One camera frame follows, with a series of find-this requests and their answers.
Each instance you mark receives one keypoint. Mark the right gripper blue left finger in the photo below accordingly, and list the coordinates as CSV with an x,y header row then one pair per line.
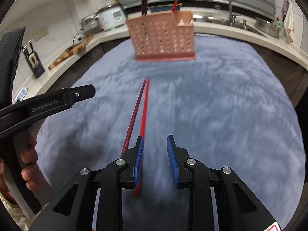
x,y
139,149

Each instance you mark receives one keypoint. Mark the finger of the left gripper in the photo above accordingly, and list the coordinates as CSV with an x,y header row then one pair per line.
x,y
78,94

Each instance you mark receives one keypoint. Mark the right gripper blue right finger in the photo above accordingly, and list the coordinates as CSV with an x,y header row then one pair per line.
x,y
172,156

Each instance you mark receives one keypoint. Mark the bright red chopstick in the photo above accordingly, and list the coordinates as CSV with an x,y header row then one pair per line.
x,y
137,190
174,5

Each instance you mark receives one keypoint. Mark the white ceramic soup spoon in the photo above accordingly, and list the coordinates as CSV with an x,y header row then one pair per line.
x,y
181,22

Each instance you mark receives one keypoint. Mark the person left hand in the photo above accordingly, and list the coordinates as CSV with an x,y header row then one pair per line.
x,y
30,173

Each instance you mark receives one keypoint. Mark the checkered wooden cutting board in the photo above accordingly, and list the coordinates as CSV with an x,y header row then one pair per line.
x,y
73,50

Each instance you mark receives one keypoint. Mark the black knife block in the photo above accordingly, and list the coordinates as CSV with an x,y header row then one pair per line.
x,y
33,60

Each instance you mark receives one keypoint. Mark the stainless steamer pot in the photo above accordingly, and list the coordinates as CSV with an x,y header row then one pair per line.
x,y
90,25

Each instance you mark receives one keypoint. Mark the blue-grey fleece mat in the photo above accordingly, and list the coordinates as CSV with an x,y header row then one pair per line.
x,y
226,107

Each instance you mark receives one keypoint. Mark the white rice cooker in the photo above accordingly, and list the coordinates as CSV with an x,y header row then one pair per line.
x,y
111,17

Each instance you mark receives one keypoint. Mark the pink perforated utensil holder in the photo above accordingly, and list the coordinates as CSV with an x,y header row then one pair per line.
x,y
159,37

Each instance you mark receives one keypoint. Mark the blue yellow colander bowl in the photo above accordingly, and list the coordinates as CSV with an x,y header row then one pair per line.
x,y
163,8

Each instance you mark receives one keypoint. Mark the stainless steel sink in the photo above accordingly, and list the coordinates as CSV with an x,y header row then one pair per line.
x,y
222,27

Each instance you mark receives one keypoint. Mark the stainless steel mixing bowl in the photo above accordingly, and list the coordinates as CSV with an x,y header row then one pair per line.
x,y
267,27

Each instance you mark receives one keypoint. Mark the green dish soap bottle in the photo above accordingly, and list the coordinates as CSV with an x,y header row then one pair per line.
x,y
278,24

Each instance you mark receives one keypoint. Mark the white hanging towel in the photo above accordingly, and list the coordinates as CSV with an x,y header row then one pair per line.
x,y
289,23

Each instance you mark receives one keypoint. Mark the purple hanging cloth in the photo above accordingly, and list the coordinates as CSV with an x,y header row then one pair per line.
x,y
284,9

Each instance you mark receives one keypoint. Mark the wall power socket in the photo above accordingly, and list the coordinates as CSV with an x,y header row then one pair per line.
x,y
40,34

